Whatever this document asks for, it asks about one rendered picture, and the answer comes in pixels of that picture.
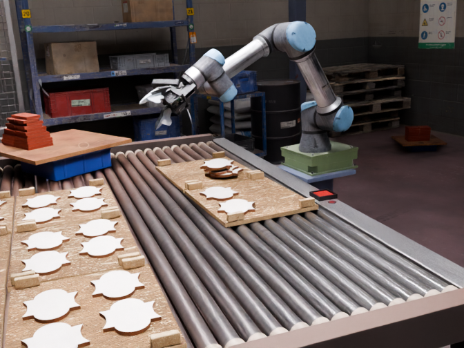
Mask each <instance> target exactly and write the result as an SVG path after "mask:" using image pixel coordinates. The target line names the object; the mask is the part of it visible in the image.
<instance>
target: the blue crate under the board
mask: <svg viewBox="0 0 464 348"><path fill-rule="evenodd" d="M111 148H112V147H110V148H105V149H102V150H99V151H93V152H90V153H85V154H82V155H76V156H73V157H68V158H64V159H59V160H56V161H53V162H47V163H44V164H39V165H34V164H29V163H25V162H21V170H22V171H23V172H25V173H29V174H32V175H36V176H39V177H44V178H46V179H49V180H53V181H59V180H64V179H67V178H70V177H74V176H78V175H82V174H85V173H89V172H93V171H97V170H100V169H103V168H108V167H111V166H112V163H111V156H110V149H111Z"/></svg>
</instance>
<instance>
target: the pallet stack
mask: <svg viewBox="0 0 464 348"><path fill-rule="evenodd" d="M388 68H392V69H393V75H386V74H387V73H388ZM322 69H323V71H324V73H325V75H326V77H327V79H328V81H329V83H330V85H331V88H332V90H333V92H334V94H335V96H337V97H340V98H341V100H342V102H343V104H344V105H345V106H349V107H351V109H352V110H353V113H354V119H353V122H352V124H351V126H350V127H349V129H354V128H359V131H356V132H351V133H343V134H341V132H335V131H331V130H328V131H327V133H329V137H330V138H334V137H344V136H348V135H357V134H361V133H369V132H374V131H382V130H387V129H390V128H397V127H399V119H400V118H399V117H398V110H402V109H407V108H411V106H410V105H411V98H408V97H401V92H402V87H405V82H404V81H403V80H405V77H402V76H403V75H405V65H391V64H389V65H388V64H367V63H363V64H352V65H344V66H332V67H326V68H322ZM363 73H365V75H361V74H363ZM389 80H393V86H388V85H389ZM374 81H375V82H376V83H374ZM386 90H390V95H386V94H385V93H386ZM390 102H398V105H395V104H390ZM382 112H387V115H383V114H382ZM386 121H389V123H388V126H386V127H381V128H373V129H371V126H375V125H380V124H384V122H386ZM349 129H348V130H349Z"/></svg>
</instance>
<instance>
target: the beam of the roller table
mask: <svg viewBox="0 0 464 348"><path fill-rule="evenodd" d="M213 142H214V143H215V144H216V145H218V146H219V147H221V148H223V149H224V150H226V151H228V152H229V153H231V154H232V155H234V156H236V157H238V158H239V159H241V160H242V161H244V162H246V163H247V164H249V165H251V166H252V167H254V168H256V169H258V170H260V171H262V172H264V174H266V175H268V176H269V177H271V178H273V179H274V180H276V181H277V182H279V183H281V184H282V185H284V186H286V187H287V188H289V189H291V190H292V191H294V192H296V193H297V194H299V195H301V196H303V197H304V198H306V199H307V198H310V197H311V196H309V192H310V191H317V190H319V189H317V188H316V187H314V186H312V185H310V184H308V183H306V182H304V181H302V180H301V179H299V178H297V177H295V176H293V175H292V174H290V173H288V172H286V171H284V170H282V169H281V168H278V167H277V166H275V165H273V164H271V163H269V162H268V161H266V160H264V159H262V158H261V157H258V156H257V155H254V154H253V153H251V152H249V151H247V150H245V149H244V148H242V147H240V146H238V145H237V144H234V143H233V142H230V141H229V140H227V139H225V138H217V139H213ZM332 200H333V201H337V202H336V203H335V204H330V203H328V201H332ZM332 200H324V201H317V200H316V199H315V204H317V205H318V206H319V207H320V208H322V209H324V210H326V211H327V212H329V213H330V214H332V215H334V216H336V217H337V218H339V219H340V220H342V221H343V222H346V223H347V224H349V225H350V226H352V227H354V228H355V229H357V230H359V231H360V232H362V233H364V234H365V235H367V236H369V237H370V238H372V239H374V240H375V241H377V242H379V243H381V244H382V245H384V246H385V247H387V248H388V249H390V250H392V251H393V252H395V253H397V254H398V255H400V256H402V257H404V258H405V259H407V260H409V261H410V262H412V263H414V264H415V265H417V266H418V267H420V268H422V269H424V270H425V271H427V272H428V273H430V274H432V275H433V276H435V277H437V278H438V279H440V280H442V281H443V282H445V283H447V284H448V285H452V286H455V287H456V288H458V289H460V288H463V287H464V268H463V267H460V266H459V265H457V264H455V263H453V262H451V261H450V260H448V259H446V258H444V257H443V256H441V255H439V254H437V253H435V252H433V251H431V250H429V249H428V248H426V247H424V246H422V245H420V244H419V243H417V242H415V241H413V240H411V239H409V238H407V237H405V236H404V235H402V234H400V233H398V232H396V231H395V230H393V229H391V228H389V227H388V226H385V225H384V224H381V223H380V222H378V221H376V220H374V219H372V218H371V217H369V216H367V215H365V214H364V213H361V212H360V211H357V210H356V209H354V208H352V207H350V206H348V205H347V204H345V203H343V202H341V201H340V200H337V199H332Z"/></svg>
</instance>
